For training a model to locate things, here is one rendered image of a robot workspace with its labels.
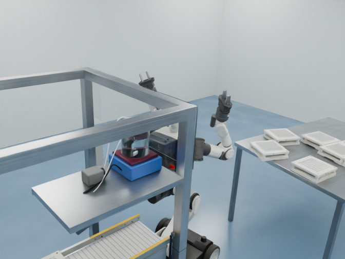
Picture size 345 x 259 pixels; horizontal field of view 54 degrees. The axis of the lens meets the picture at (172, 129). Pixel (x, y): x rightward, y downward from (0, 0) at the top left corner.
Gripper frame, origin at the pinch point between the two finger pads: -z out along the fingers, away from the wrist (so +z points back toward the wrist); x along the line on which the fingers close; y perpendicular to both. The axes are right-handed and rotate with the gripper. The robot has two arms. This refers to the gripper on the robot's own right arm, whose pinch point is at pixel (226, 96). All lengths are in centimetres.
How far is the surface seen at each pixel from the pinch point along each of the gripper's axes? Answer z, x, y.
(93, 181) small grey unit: -1, -41, -90
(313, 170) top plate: 63, -31, 70
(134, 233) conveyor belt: 49, -46, -73
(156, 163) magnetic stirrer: 2, -37, -57
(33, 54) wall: 139, 300, -128
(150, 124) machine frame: -34, -42, -63
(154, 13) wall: 148, 393, 78
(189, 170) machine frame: 2, -46, -42
